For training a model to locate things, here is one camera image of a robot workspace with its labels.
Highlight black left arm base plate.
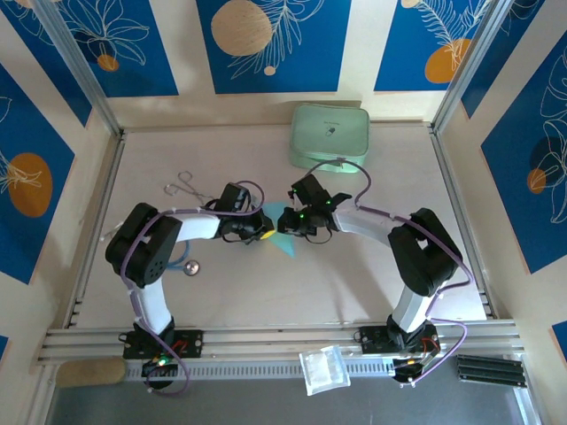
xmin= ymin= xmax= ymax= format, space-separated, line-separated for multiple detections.
xmin=122 ymin=328 xmax=205 ymax=360

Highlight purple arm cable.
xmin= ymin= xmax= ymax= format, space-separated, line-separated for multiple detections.
xmin=119 ymin=179 xmax=267 ymax=398
xmin=305 ymin=157 xmax=471 ymax=384

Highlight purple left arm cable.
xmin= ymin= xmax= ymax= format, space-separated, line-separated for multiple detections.
xmin=119 ymin=179 xmax=267 ymax=398

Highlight black ribbed metal block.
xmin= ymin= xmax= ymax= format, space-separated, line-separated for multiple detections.
xmin=455 ymin=353 xmax=529 ymax=390

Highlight aluminium frame post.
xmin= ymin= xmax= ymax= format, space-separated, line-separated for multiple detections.
xmin=33 ymin=0 xmax=124 ymax=136
xmin=431 ymin=0 xmax=519 ymax=134

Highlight long aluminium rail with bases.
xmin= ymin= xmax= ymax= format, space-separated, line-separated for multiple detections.
xmin=37 ymin=321 xmax=526 ymax=367

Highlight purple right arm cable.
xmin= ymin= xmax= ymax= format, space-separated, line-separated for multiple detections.
xmin=305 ymin=157 xmax=471 ymax=384

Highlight grey slotted cable duct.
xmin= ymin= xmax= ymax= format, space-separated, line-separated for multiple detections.
xmin=123 ymin=359 xmax=460 ymax=382

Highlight aluminium side rail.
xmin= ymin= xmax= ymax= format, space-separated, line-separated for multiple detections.
xmin=429 ymin=127 xmax=496 ymax=321
xmin=61 ymin=132 xmax=128 ymax=328

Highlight metal forceps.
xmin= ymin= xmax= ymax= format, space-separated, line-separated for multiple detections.
xmin=163 ymin=171 xmax=217 ymax=203

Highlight light blue paper sheet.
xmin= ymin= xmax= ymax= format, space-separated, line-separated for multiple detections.
xmin=264 ymin=201 xmax=297 ymax=259

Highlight stethoscope with blue tube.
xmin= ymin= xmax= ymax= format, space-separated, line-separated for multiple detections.
xmin=99 ymin=220 xmax=201 ymax=278

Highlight blue floral wall panel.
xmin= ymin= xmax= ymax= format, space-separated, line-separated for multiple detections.
xmin=43 ymin=0 xmax=180 ymax=98
xmin=480 ymin=42 xmax=567 ymax=275
xmin=0 ymin=64 xmax=76 ymax=285
xmin=196 ymin=0 xmax=353 ymax=95
xmin=374 ymin=0 xmax=504 ymax=93

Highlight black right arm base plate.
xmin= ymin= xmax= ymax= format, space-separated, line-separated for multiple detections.
xmin=359 ymin=325 xmax=442 ymax=355

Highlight black connector board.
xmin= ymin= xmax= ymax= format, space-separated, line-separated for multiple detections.
xmin=140 ymin=357 xmax=179 ymax=391
xmin=391 ymin=357 xmax=429 ymax=390

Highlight mint green zip pouch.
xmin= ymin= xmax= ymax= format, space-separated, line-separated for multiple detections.
xmin=288 ymin=102 xmax=371 ymax=174

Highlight clear plastic bag white contents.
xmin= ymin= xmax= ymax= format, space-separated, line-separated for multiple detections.
xmin=299 ymin=344 xmax=352 ymax=397

